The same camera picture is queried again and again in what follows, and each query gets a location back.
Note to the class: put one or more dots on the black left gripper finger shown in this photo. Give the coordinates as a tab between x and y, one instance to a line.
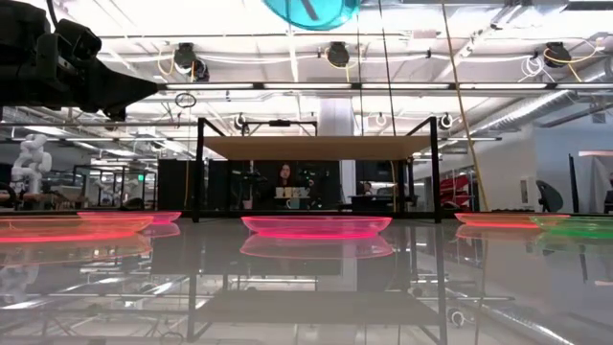
120	86

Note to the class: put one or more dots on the orange translucent plate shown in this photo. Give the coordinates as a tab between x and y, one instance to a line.
493	219
72	225

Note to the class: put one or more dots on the blue translucent plate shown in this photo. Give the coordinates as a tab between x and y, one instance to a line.
311	21

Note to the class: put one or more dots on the pink translucent plate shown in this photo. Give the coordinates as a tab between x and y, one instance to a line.
316	224
158	216

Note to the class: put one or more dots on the green translucent plate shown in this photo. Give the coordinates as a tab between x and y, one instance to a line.
579	226

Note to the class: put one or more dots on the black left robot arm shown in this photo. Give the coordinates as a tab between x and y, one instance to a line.
19	19

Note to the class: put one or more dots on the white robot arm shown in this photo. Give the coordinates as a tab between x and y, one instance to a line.
31	163

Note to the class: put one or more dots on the wooden shelf board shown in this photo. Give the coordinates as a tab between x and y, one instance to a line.
316	147

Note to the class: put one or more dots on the long ceiling light bar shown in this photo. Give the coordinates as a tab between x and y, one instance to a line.
306	86

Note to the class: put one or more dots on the person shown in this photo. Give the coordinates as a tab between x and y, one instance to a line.
367	188
285	179

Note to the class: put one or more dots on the red storage rack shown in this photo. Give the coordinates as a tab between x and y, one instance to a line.
455	191

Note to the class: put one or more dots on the black office chair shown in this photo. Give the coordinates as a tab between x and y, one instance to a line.
550	195

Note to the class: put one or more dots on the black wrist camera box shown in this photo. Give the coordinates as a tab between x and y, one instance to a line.
79	38

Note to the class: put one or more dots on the black overhead camera rig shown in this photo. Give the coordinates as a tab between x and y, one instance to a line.
279	123

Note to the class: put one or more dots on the black metal shelf frame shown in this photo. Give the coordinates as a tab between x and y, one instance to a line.
435	182

